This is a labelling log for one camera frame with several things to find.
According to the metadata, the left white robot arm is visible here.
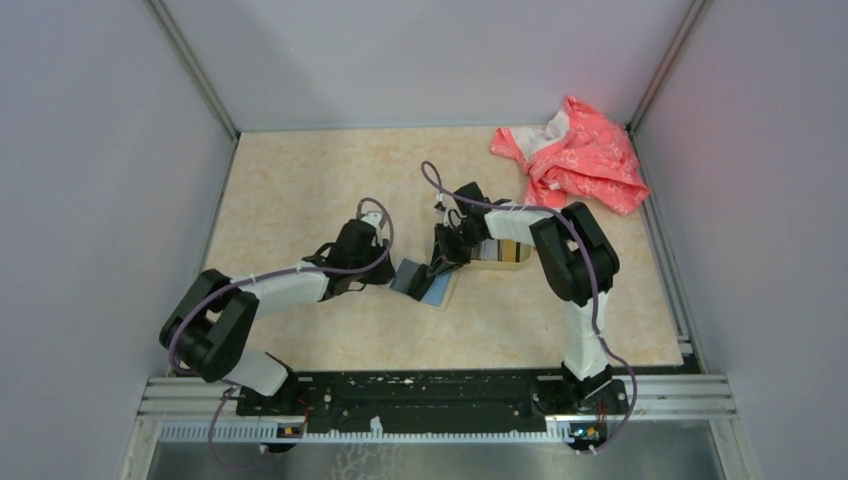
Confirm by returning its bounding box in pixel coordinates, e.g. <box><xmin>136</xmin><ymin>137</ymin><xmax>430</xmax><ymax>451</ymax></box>
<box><xmin>159</xmin><ymin>211</ymin><xmax>395</xmax><ymax>414</ymax></box>

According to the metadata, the beige tray of cards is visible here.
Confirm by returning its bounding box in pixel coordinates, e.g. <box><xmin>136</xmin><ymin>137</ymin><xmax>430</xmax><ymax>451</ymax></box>
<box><xmin>469</xmin><ymin>239</ymin><xmax>534</xmax><ymax>271</ymax></box>

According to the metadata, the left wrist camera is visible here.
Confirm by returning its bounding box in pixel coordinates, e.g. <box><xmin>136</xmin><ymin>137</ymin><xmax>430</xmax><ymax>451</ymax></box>
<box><xmin>360</xmin><ymin>211</ymin><xmax>386</xmax><ymax>231</ymax></box>

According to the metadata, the beige card holder wallet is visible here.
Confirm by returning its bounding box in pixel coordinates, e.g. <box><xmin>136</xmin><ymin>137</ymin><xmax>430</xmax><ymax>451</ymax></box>
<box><xmin>389</xmin><ymin>258</ymin><xmax>458</xmax><ymax>310</ymax></box>

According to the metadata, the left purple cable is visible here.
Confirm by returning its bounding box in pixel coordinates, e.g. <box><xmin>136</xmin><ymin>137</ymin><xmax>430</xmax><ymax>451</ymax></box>
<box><xmin>166</xmin><ymin>197</ymin><xmax>396</xmax><ymax>472</ymax></box>

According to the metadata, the purple cable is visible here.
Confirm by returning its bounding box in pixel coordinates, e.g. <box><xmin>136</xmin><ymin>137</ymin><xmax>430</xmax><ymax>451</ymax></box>
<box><xmin>421</xmin><ymin>161</ymin><xmax>639</xmax><ymax>454</ymax></box>
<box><xmin>166</xmin><ymin>197</ymin><xmax>396</xmax><ymax>472</ymax></box>

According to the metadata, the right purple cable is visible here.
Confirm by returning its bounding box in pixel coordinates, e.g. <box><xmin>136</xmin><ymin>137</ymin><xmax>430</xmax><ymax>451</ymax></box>
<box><xmin>421</xmin><ymin>161</ymin><xmax>639</xmax><ymax>454</ymax></box>

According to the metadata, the pink crumpled cloth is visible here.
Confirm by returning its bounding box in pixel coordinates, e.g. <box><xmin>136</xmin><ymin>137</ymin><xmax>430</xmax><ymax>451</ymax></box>
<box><xmin>489</xmin><ymin>95</ymin><xmax>650</xmax><ymax>216</ymax></box>

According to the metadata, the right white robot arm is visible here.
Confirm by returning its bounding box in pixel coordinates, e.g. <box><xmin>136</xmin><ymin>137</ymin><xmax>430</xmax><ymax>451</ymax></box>
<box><xmin>419</xmin><ymin>182</ymin><xmax>620</xmax><ymax>412</ymax></box>

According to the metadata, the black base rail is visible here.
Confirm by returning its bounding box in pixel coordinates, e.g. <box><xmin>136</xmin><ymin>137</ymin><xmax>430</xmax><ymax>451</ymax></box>
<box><xmin>236</xmin><ymin>367</ymin><xmax>628</xmax><ymax>434</ymax></box>

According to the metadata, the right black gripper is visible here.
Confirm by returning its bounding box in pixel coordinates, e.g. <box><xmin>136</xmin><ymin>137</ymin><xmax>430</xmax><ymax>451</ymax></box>
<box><xmin>429</xmin><ymin>222</ymin><xmax>486</xmax><ymax>279</ymax></box>

